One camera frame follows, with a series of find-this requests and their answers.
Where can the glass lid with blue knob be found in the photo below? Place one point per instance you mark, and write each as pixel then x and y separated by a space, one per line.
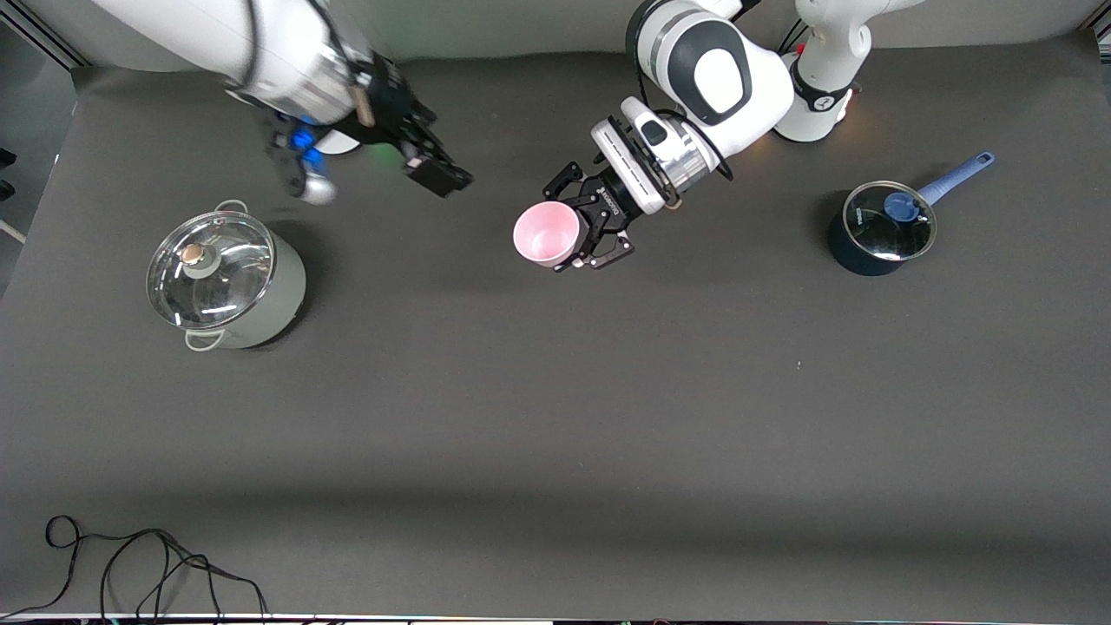
pixel 885 227

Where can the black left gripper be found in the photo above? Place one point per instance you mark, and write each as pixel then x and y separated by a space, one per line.
pixel 605 205

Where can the dark blue saucepan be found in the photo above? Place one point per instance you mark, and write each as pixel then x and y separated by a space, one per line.
pixel 855 260

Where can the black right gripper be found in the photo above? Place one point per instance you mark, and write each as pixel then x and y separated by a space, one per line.
pixel 392 110

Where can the pale green stockpot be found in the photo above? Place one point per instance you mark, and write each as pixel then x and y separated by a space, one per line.
pixel 282 295

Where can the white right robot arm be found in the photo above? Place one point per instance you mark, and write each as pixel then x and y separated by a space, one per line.
pixel 217 43

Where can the pink plastic cup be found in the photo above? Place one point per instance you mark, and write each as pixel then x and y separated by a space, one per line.
pixel 547 234

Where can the glass stockpot lid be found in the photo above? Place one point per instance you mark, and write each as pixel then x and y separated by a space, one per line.
pixel 213 273

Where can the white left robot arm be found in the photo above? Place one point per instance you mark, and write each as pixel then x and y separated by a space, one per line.
pixel 720 78

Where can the dark grey table mat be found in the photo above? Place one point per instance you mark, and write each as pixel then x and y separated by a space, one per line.
pixel 555 391

